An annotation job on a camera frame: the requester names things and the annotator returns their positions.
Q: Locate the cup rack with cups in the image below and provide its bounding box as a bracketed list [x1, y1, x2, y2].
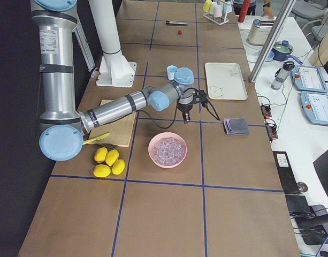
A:
[202, 0, 233, 25]

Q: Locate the pink bowl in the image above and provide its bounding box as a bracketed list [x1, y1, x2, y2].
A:
[148, 132, 187, 169]

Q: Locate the clear ice cubes pile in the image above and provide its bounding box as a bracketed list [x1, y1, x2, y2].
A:
[152, 137, 186, 166]

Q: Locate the wooden cutting board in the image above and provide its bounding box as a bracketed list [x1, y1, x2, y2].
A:
[89, 113, 135, 147]

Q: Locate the person in background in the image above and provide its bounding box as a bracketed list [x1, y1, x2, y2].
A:
[233, 0, 276, 20]

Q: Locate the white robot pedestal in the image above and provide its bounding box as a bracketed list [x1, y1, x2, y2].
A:
[89, 0, 136, 88]

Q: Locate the yellow plastic knife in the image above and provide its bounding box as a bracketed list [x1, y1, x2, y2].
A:
[82, 132, 110, 145]

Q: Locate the blue pot with lid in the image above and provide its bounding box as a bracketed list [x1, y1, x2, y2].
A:
[272, 40, 303, 65]

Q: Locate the light blue plastic cup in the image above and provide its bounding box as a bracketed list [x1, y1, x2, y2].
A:
[166, 65, 178, 80]

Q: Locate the grey folded cloth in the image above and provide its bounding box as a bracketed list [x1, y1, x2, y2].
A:
[224, 117, 249, 135]

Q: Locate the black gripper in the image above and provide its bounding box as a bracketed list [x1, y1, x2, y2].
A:
[178, 89, 197, 123]

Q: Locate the teach pendant tablet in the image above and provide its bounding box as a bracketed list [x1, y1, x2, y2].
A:
[291, 65, 328, 93]
[300, 91, 328, 126]

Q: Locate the white toaster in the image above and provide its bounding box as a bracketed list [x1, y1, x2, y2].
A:
[248, 19, 275, 46]

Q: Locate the yellow lemon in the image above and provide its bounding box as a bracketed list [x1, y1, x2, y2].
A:
[111, 159, 125, 175]
[94, 147, 108, 163]
[105, 149, 119, 166]
[93, 164, 111, 178]

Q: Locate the cream bear tray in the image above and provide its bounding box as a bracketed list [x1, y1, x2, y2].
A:
[204, 62, 248, 101]

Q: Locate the steel muddler black tip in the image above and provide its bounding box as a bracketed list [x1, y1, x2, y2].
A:
[165, 20, 188, 26]

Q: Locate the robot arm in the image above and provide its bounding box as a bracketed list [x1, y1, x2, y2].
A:
[30, 1, 194, 161]

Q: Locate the aluminium frame post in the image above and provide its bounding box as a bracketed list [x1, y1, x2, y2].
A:
[249, 0, 296, 82]

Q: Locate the blue bowl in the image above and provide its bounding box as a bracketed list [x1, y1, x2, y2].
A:
[258, 49, 274, 62]

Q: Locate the clear water bottle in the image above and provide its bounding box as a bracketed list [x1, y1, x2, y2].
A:
[271, 61, 295, 90]

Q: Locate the red bottle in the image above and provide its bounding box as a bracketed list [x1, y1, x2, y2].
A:
[238, 0, 250, 23]

